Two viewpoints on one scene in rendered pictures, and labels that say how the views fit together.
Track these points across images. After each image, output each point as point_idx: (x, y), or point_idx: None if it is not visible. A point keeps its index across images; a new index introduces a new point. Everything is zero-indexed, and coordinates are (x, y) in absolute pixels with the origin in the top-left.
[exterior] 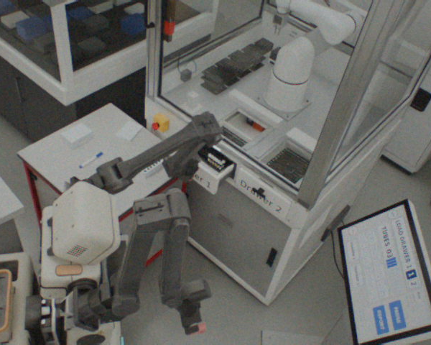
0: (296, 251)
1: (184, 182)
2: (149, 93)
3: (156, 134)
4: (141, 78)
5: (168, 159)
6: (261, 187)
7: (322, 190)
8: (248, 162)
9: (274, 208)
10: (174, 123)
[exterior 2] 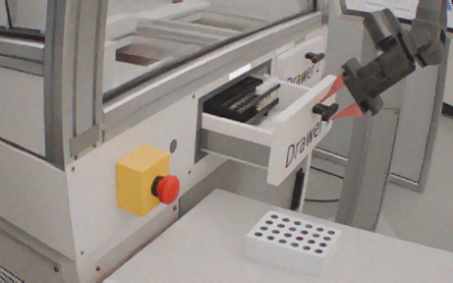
0: None
1: (383, 104)
2: (81, 124)
3: (104, 274)
4: None
5: (442, 14)
6: (307, 53)
7: None
8: (285, 28)
9: (314, 72)
10: (156, 138)
